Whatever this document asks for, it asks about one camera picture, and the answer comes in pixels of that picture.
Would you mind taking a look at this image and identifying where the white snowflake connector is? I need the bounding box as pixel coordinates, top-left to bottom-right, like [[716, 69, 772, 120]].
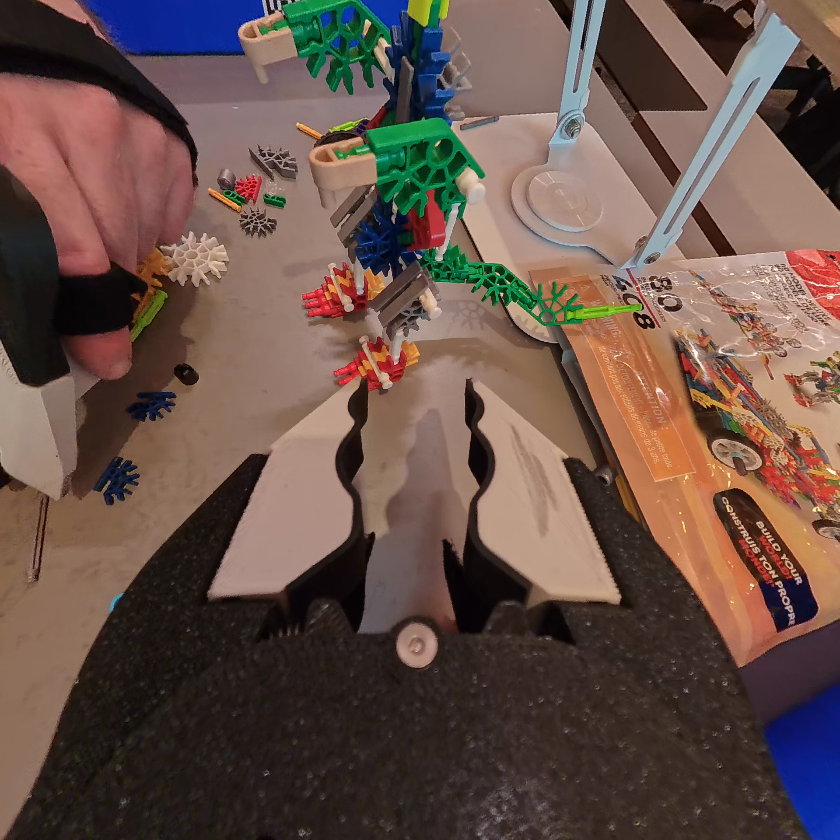
[[159, 231, 231, 287]]

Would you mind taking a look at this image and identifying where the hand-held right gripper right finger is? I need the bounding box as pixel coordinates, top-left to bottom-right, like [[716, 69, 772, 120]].
[[462, 379, 622, 609]]

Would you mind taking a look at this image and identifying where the small blue fan connector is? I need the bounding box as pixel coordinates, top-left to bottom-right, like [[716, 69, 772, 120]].
[[93, 457, 140, 506], [125, 391, 178, 422]]

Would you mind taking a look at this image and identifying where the thin dark grey rod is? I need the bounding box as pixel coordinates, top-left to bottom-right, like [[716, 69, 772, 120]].
[[28, 495, 50, 584]]

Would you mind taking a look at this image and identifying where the empty blue plastic bin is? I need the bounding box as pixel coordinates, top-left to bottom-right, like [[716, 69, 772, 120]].
[[82, 0, 290, 56]]

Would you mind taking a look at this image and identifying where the large yellow fan connector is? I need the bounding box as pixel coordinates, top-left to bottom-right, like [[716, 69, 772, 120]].
[[134, 248, 173, 296]]

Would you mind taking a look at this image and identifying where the person's left hand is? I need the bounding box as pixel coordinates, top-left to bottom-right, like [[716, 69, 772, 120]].
[[0, 72, 198, 383]]

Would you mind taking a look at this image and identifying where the K'nex instruction bag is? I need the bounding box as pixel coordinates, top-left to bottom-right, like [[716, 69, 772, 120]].
[[528, 249, 840, 667]]

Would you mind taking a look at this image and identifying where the multicoloured construction toy model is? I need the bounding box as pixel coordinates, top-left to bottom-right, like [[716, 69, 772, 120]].
[[238, 0, 644, 393]]

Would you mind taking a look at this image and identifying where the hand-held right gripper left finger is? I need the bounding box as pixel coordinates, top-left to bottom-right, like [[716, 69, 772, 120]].
[[207, 379, 370, 604]]

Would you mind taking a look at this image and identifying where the grey connector with flat strip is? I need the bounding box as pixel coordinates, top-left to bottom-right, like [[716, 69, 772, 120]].
[[248, 144, 299, 181]]

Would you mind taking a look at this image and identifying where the pale slotted stand strut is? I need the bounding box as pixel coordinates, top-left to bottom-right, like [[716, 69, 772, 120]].
[[548, 0, 608, 148], [623, 13, 802, 270]]

